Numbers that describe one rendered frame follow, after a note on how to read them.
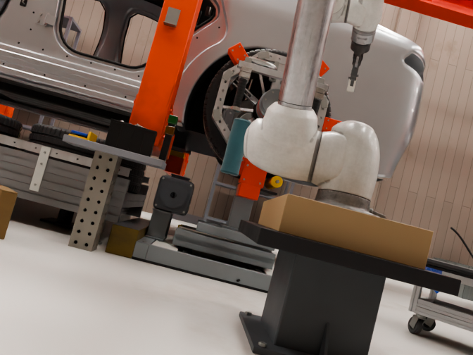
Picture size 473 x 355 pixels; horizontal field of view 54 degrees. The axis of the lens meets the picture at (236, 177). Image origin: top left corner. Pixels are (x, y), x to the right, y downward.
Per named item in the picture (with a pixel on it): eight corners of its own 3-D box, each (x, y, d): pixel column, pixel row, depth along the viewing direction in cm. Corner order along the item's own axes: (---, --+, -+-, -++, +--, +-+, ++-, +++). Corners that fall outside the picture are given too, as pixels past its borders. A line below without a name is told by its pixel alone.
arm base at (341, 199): (395, 225, 126) (399, 206, 126) (316, 206, 125) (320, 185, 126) (371, 226, 144) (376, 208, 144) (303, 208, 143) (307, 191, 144)
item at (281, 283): (433, 406, 109) (462, 279, 111) (227, 356, 105) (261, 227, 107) (359, 341, 158) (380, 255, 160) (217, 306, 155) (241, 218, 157)
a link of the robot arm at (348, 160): (376, 199, 126) (393, 122, 129) (310, 184, 129) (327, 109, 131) (367, 205, 142) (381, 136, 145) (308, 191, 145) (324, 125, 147)
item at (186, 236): (262, 262, 261) (266, 245, 262) (271, 272, 225) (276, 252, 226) (175, 239, 258) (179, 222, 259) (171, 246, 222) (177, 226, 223)
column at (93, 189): (96, 249, 206) (122, 158, 209) (91, 251, 196) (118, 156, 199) (74, 244, 206) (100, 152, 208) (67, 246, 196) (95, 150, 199)
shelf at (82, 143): (165, 170, 214) (166, 163, 214) (162, 167, 197) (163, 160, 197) (72, 145, 211) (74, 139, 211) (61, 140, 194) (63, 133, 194)
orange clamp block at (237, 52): (248, 62, 235) (238, 46, 235) (249, 57, 228) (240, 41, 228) (236, 68, 235) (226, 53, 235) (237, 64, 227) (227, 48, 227)
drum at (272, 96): (279, 128, 234) (286, 101, 235) (286, 120, 213) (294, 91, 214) (252, 120, 233) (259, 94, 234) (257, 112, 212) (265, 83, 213)
